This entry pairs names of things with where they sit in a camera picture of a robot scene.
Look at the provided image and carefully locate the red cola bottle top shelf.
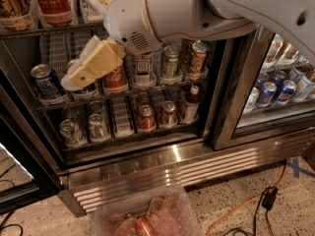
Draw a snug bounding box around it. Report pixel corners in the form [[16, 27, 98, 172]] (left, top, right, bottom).
[[37, 0, 73, 27]]

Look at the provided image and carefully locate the open fridge door left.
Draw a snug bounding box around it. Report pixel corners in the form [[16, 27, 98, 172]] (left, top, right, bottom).
[[0, 87, 61, 214]]

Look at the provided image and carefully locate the silver can bottom left front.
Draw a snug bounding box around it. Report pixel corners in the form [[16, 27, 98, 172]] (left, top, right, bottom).
[[59, 119, 84, 146]]

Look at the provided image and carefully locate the orange can front right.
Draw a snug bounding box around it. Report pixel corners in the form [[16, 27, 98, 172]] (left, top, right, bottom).
[[187, 41, 208, 74]]

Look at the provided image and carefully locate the red cola can front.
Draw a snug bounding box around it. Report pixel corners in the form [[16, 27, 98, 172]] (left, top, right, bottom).
[[102, 66, 127, 89]]

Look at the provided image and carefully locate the white can right fridge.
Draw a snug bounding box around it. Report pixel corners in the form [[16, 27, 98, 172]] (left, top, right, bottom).
[[243, 87, 259, 113]]

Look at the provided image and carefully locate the brown tea bottle white cap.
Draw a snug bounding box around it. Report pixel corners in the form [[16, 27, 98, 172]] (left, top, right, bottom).
[[133, 52, 154, 84]]

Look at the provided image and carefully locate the red can in bin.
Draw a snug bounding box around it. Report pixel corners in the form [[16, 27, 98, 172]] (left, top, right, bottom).
[[135, 217, 156, 236]]

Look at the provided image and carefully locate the glass fridge door right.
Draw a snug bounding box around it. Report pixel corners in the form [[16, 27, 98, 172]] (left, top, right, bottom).
[[212, 28, 315, 149]]

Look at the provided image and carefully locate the orange can rear right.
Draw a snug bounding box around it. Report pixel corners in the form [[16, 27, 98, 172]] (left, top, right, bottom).
[[181, 39, 194, 66]]

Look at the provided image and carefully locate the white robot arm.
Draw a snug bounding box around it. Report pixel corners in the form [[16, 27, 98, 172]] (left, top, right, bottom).
[[61, 0, 315, 91]]

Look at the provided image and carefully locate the clear plastic bin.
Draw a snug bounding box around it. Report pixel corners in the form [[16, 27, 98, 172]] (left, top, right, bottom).
[[92, 185, 202, 236]]

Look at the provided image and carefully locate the green soda can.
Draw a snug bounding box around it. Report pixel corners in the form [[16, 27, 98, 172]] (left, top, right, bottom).
[[160, 46, 179, 79]]

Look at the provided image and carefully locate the orange extension cable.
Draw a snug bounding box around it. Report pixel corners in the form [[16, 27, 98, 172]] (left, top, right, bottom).
[[206, 160, 289, 236]]

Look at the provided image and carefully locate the red can bottom front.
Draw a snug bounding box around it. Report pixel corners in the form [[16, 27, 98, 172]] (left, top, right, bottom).
[[137, 105, 156, 131]]

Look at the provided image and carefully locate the red can bottom rear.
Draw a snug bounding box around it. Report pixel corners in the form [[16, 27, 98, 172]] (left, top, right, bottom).
[[136, 92, 152, 108]]

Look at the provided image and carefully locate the stainless steel fridge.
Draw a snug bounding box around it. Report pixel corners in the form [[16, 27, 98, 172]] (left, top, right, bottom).
[[0, 0, 315, 216]]

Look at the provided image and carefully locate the blue pepsi can right fridge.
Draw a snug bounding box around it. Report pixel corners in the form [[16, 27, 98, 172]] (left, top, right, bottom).
[[256, 82, 277, 107]]

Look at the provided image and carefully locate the black power adapter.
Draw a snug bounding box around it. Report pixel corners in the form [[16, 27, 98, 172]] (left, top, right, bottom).
[[262, 186, 278, 210]]

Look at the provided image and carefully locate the small brown bottle bottom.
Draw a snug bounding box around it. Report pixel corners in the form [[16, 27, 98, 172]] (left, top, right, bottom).
[[181, 86, 200, 123]]

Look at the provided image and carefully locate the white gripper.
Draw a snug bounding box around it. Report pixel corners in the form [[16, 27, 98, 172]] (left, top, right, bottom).
[[61, 0, 126, 91]]

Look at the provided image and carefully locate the blue silver can far left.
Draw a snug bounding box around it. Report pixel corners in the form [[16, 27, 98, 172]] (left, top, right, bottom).
[[31, 64, 65, 100]]

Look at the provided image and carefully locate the blue pepsi can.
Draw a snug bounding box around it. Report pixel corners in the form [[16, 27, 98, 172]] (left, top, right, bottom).
[[67, 59, 96, 94]]

